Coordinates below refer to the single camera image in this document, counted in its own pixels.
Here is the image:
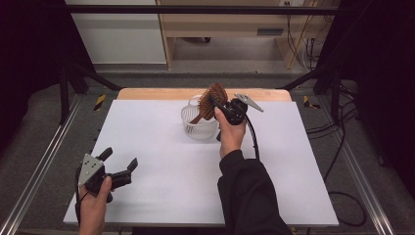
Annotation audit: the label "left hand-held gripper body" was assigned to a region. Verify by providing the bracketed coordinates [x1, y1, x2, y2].
[75, 153, 133, 204]

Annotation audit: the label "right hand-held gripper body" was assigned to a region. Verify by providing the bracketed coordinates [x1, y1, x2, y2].
[223, 93, 264, 126]

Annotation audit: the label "brown wooden hairbrush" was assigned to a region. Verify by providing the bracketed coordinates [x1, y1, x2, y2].
[189, 82, 229, 125]

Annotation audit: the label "white slotted plastic basket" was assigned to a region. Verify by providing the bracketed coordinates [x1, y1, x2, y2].
[180, 94, 220, 141]

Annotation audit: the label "person's right hand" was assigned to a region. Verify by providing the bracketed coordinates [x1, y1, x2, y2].
[213, 107, 248, 161]

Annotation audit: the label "person's left hand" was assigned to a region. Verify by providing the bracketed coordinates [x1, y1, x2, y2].
[77, 175, 114, 226]

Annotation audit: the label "white table sheet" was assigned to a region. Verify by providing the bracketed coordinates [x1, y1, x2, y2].
[63, 99, 340, 228]

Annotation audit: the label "yellow black floor tape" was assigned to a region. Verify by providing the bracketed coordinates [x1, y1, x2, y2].
[302, 95, 321, 111]
[93, 94, 108, 112]

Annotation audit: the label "wooden table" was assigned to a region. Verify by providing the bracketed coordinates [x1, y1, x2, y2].
[116, 87, 293, 102]

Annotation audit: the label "light wooden desk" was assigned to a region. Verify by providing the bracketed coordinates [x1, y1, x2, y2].
[156, 0, 341, 71]

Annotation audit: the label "white cabinet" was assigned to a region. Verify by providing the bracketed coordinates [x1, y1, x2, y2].
[64, 0, 167, 66]

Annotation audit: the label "black curtain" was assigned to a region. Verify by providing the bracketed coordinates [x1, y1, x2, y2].
[0, 0, 96, 155]
[317, 0, 415, 190]

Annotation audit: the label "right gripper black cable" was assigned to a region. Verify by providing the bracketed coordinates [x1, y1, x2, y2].
[243, 114, 261, 161]

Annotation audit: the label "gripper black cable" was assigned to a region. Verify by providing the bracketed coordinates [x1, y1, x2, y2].
[243, 114, 261, 161]
[74, 185, 91, 226]

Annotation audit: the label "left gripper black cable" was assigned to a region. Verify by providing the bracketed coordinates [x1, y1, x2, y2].
[74, 185, 91, 226]

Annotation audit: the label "metal floor rail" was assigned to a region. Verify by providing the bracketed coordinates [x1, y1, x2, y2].
[339, 140, 396, 235]
[0, 94, 84, 235]

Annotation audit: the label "black frame leg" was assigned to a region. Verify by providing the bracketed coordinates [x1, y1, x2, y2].
[277, 63, 344, 125]
[58, 62, 123, 125]

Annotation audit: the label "black floor cable bundle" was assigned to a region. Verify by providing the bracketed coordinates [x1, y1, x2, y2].
[306, 81, 360, 140]

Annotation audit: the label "hanging black cables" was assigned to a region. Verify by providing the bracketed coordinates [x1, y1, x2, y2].
[283, 1, 327, 71]

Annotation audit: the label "black frame crossbar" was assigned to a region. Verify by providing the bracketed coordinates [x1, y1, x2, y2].
[62, 4, 346, 16]

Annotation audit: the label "looped black floor cable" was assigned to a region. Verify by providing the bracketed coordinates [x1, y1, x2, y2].
[322, 130, 368, 228]

